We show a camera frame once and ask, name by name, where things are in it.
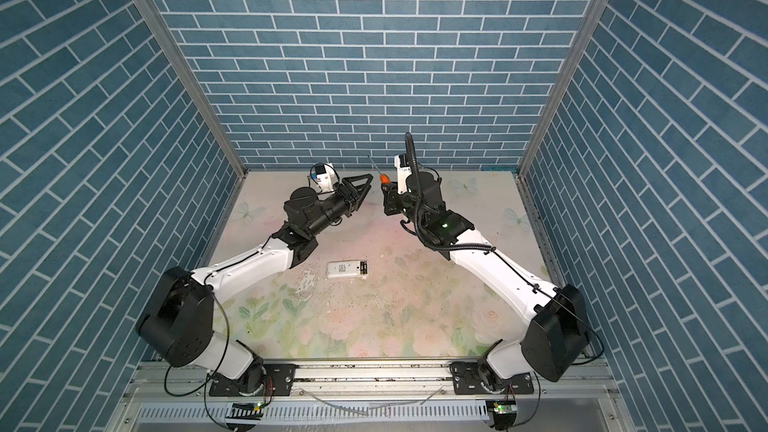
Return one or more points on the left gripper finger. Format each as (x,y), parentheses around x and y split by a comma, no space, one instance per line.
(353,198)
(357,183)

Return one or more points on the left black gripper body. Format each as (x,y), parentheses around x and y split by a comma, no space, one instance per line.
(331,208)

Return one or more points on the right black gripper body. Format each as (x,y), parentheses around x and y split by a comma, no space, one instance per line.
(403,204)

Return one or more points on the orange black screwdriver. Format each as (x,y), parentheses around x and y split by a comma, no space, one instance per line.
(383,177)

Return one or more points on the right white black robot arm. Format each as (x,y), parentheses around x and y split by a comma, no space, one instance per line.
(557,328)

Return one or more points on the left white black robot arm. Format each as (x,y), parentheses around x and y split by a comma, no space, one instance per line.
(177,320)

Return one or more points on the left circuit board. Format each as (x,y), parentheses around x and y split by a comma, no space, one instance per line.
(245,411)

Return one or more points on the circuit board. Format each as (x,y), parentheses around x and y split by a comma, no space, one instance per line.
(503,407)
(245,411)

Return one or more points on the right circuit board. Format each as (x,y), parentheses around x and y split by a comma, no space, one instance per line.
(503,407)

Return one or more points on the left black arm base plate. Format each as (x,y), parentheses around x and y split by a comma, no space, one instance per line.
(260,380)

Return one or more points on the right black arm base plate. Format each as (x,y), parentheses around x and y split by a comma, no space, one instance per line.
(475,378)

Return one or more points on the aluminium front rail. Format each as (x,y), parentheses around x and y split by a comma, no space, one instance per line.
(586,398)

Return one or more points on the white slotted cable duct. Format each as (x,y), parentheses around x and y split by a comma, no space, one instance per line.
(314,412)

